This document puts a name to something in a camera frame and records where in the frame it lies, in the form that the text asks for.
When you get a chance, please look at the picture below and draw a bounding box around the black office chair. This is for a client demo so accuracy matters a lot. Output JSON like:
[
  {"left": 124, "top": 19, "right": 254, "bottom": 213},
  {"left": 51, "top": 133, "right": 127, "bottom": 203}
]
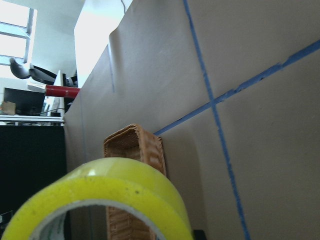
[{"left": 9, "top": 57, "right": 78, "bottom": 87}]

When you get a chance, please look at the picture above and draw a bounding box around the brown wicker basket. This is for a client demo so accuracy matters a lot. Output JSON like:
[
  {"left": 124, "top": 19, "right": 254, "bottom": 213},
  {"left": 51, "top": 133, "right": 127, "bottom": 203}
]
[{"left": 103, "top": 124, "right": 167, "bottom": 240}]

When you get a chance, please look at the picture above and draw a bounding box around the red cylinder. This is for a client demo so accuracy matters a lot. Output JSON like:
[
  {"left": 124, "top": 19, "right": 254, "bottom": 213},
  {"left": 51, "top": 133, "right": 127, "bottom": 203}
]
[{"left": 45, "top": 85, "right": 81, "bottom": 99}]

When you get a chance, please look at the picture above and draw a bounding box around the yellow tape roll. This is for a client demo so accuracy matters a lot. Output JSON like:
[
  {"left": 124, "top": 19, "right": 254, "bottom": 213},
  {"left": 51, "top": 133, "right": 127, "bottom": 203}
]
[{"left": 2, "top": 157, "right": 194, "bottom": 240}]

